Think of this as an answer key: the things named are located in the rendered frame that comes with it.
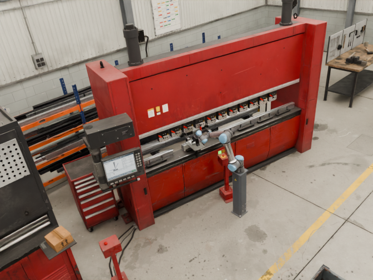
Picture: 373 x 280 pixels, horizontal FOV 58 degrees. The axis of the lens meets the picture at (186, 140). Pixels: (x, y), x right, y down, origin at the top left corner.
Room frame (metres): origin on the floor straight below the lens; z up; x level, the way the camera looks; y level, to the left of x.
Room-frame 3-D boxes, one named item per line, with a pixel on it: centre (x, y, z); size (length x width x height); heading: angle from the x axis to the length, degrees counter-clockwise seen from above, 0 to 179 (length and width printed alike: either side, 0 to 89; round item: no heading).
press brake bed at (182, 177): (4.50, -0.65, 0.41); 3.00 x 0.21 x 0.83; 118
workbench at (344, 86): (7.36, -4.17, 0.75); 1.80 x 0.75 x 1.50; 129
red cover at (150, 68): (4.53, -0.63, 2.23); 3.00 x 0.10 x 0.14; 118
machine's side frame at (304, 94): (5.45, -1.98, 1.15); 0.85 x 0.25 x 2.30; 28
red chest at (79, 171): (3.85, 1.44, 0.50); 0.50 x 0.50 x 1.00; 28
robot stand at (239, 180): (3.69, -0.68, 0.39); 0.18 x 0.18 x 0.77; 39
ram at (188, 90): (4.54, -0.63, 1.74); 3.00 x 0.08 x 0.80; 118
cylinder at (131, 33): (4.10, 0.48, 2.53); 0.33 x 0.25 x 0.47; 118
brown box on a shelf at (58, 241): (2.48, 1.43, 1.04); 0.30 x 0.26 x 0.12; 129
